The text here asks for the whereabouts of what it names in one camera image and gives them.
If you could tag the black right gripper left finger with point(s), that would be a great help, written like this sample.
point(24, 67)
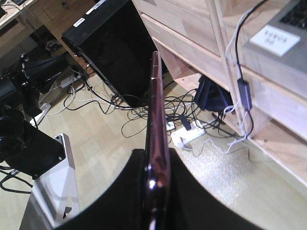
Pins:
point(120, 206)

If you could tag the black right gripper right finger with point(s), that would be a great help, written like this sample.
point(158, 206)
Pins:
point(192, 207)

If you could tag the black foldable phone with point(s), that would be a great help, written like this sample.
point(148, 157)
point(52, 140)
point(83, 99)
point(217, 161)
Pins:
point(157, 169)

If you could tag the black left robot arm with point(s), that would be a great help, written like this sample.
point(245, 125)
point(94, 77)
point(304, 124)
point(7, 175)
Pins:
point(23, 146)

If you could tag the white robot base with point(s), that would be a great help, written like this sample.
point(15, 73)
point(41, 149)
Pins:
point(54, 196)

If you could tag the wooden side desk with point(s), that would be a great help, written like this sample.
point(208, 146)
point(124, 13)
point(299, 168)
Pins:
point(56, 15)

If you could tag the white adapter on floor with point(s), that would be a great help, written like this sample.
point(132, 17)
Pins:
point(181, 137)

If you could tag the black bag under shelf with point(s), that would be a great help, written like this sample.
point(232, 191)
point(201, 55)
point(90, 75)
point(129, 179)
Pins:
point(210, 96)

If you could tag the right wooden shelf unit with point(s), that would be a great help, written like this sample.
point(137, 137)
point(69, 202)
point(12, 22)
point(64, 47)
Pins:
point(280, 115)

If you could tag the wooden shelf unit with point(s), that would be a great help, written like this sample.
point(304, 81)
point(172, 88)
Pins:
point(191, 38)
point(280, 115)

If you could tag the white power strip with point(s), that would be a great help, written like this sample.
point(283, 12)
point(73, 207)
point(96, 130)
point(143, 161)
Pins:
point(69, 80)

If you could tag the black computer tower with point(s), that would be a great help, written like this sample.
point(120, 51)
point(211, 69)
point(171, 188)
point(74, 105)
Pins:
point(114, 40)

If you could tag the left wooden shelf unit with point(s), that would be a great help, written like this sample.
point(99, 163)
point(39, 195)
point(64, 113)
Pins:
point(191, 38)

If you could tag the white paper label left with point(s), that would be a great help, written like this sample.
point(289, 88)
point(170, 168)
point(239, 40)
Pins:
point(275, 40)

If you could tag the grey laptop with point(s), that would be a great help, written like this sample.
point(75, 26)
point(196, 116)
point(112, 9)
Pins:
point(292, 66)

